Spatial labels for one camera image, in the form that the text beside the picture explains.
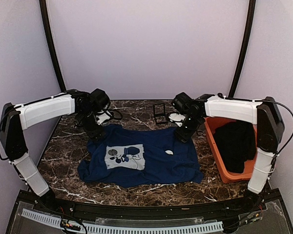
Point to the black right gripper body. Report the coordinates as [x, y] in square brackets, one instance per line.
[185, 134]

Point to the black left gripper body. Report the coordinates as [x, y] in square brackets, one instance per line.
[94, 134]

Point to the round gold white brooch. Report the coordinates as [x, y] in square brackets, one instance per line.
[169, 152]

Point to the black brooch box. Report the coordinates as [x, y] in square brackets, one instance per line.
[159, 113]

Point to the blue printed t-shirt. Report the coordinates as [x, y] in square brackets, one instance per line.
[141, 158]

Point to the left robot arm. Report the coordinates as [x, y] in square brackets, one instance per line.
[22, 125]

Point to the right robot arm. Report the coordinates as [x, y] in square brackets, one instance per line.
[263, 113]

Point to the orange plastic basket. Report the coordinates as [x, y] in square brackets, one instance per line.
[211, 124]

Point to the black garment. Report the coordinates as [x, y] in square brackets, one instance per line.
[236, 144]

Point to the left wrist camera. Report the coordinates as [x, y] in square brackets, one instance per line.
[107, 115]

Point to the black front rail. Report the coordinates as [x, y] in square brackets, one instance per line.
[228, 210]

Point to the white slotted cable duct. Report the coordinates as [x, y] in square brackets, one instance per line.
[113, 226]

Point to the left black frame post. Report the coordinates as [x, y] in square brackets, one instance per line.
[51, 45]

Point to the black frame post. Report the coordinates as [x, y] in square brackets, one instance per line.
[244, 47]
[51, 45]

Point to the right black frame post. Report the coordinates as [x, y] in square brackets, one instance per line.
[244, 47]

